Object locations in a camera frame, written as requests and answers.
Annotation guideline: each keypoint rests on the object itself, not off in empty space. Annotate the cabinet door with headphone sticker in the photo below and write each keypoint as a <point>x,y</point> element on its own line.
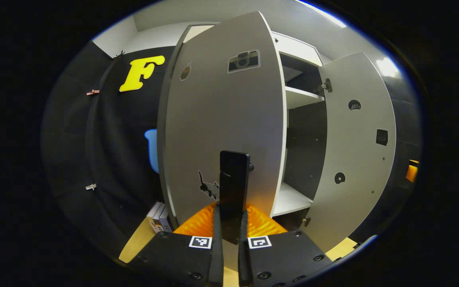
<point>357,151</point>

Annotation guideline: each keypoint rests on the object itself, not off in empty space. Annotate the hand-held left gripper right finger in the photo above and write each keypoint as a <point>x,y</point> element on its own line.
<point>244,263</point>

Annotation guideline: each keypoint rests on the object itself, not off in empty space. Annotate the short ceiling light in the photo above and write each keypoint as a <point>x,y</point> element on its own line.
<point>387,67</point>

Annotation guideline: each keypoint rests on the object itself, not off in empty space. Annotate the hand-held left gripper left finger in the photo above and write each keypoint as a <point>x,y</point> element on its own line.
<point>216,263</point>

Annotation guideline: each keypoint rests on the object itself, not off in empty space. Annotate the white clip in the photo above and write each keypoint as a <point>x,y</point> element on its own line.
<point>91,186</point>

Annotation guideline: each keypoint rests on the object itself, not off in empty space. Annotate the black clip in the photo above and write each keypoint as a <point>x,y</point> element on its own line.
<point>118,54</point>

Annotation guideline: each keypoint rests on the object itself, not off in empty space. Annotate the cabinet door with camera sticker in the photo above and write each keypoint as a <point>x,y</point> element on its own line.
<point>221,119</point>

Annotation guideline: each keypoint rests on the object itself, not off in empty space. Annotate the black backdrop cloth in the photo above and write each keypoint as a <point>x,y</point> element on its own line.
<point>74,139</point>

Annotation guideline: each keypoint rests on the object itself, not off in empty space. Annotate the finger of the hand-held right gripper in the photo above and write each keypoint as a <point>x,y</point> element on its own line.
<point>411,172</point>

